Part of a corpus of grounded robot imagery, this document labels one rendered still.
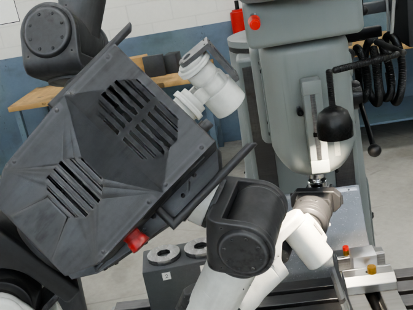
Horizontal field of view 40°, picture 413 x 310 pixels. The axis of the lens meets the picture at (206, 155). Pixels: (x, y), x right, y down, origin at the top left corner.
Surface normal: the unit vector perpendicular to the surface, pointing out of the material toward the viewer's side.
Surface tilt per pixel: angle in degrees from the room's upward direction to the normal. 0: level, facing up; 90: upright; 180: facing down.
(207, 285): 78
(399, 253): 0
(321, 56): 90
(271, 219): 58
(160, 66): 90
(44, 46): 68
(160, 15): 90
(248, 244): 96
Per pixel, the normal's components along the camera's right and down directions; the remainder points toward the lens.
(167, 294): 0.08, 0.32
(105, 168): -0.22, 0.10
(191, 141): -0.05, -0.11
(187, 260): -0.17, -0.93
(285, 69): -0.15, 0.36
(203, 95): 0.33, 0.26
